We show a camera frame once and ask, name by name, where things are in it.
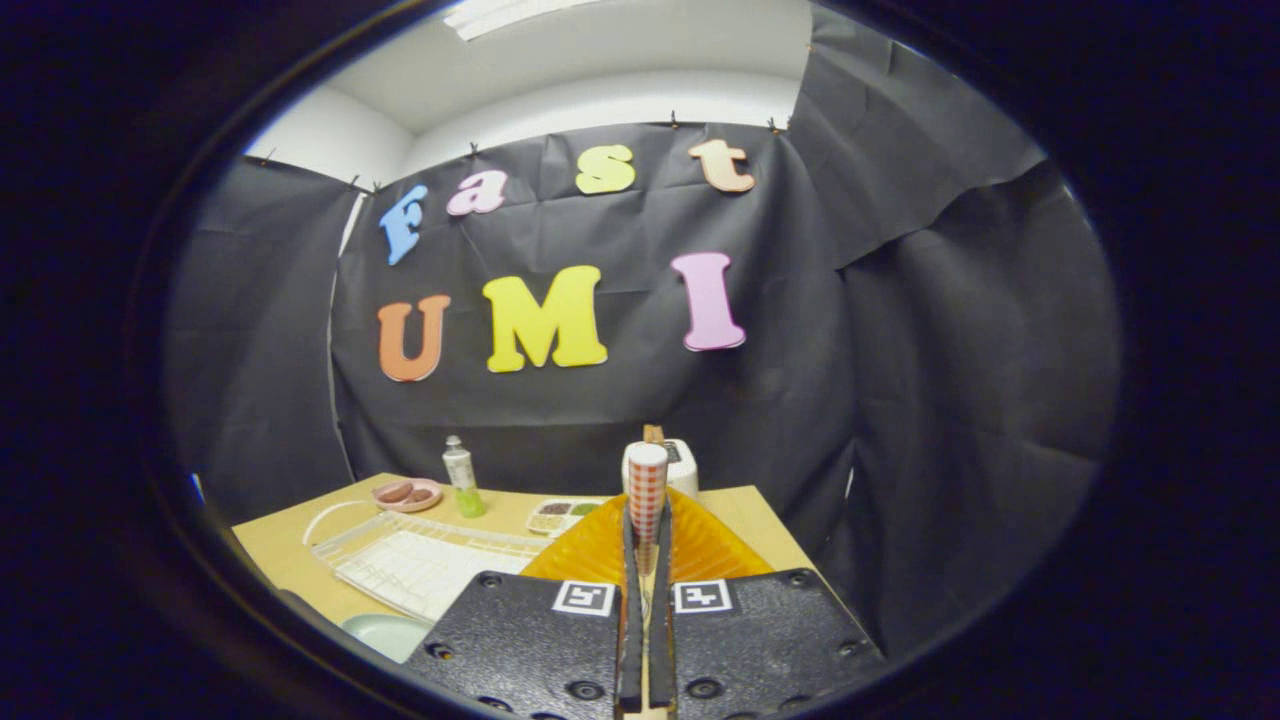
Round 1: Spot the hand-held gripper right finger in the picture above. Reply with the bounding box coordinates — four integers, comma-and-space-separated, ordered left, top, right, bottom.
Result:
650, 488, 886, 719

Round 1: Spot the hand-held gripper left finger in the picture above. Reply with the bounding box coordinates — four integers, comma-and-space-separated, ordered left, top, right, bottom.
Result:
405, 490, 646, 719

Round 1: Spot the white wire dish rack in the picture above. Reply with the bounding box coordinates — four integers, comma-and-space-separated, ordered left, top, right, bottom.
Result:
303, 500, 553, 623

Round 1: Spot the pale green plate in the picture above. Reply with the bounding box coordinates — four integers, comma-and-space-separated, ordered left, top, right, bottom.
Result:
340, 613, 436, 664

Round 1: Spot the spoon with checked handle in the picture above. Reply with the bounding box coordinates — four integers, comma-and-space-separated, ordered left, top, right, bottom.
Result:
627, 443, 669, 576

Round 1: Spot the small pink plate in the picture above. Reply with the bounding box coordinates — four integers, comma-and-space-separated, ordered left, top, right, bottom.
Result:
371, 478, 444, 514

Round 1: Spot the white divided food tray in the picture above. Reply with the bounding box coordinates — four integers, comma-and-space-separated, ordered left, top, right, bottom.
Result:
526, 497, 606, 537

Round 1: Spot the clear bottle with green label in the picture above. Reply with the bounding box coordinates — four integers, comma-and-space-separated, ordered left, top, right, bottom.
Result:
443, 435, 487, 519

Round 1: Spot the cream toaster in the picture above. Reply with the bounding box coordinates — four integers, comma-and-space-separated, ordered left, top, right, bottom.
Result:
622, 438, 701, 501

